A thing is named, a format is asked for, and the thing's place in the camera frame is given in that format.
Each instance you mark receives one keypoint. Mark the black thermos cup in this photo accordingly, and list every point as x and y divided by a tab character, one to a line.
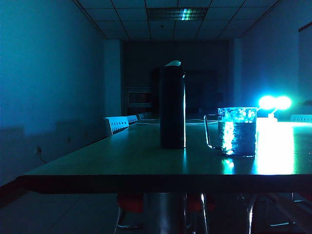
171	109

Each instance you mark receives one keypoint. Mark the low glass door cabinet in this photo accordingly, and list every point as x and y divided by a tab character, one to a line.
137	97

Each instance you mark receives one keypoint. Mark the red stool with chrome legs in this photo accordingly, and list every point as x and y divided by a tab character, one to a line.
129	202
195	202

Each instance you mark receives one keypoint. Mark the metal table column leg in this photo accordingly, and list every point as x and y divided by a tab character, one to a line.
163	214

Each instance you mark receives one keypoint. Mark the louvered ceiling light fixture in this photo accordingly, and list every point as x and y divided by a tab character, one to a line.
176	13

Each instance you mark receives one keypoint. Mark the chrome chair leg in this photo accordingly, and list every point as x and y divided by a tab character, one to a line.
203	214
249	214

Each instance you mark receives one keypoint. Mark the twin head LED lamp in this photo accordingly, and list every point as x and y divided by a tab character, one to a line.
275	102

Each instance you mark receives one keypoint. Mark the framed wall whiteboard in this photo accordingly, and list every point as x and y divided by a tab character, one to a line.
306	61

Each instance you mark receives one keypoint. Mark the chrome chair frame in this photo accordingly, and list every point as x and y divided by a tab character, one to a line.
290	209

